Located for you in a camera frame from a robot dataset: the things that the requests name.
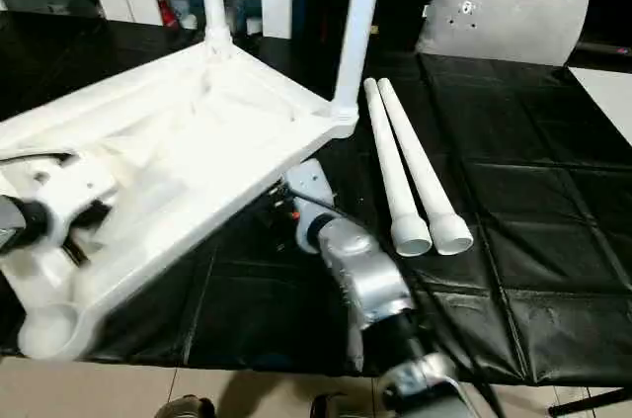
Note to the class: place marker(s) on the dark robot foot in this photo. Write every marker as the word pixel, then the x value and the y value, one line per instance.
pixel 183 408
pixel 336 407

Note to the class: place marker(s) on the black stand leg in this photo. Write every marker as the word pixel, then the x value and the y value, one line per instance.
pixel 592 402

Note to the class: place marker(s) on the black work mat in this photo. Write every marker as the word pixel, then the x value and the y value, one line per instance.
pixel 533 201

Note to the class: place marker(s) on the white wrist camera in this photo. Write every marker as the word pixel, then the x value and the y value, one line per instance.
pixel 309 184
pixel 59 191

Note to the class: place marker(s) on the white plastic table top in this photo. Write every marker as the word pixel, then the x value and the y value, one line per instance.
pixel 188 161

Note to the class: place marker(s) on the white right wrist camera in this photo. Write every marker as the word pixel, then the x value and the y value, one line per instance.
pixel 309 184

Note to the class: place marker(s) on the grey cushion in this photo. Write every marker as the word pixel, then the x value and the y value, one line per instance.
pixel 504 18

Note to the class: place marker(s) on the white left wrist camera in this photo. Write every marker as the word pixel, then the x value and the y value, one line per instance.
pixel 59 191

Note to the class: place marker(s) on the white flat sheet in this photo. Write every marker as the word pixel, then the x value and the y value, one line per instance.
pixel 610 102

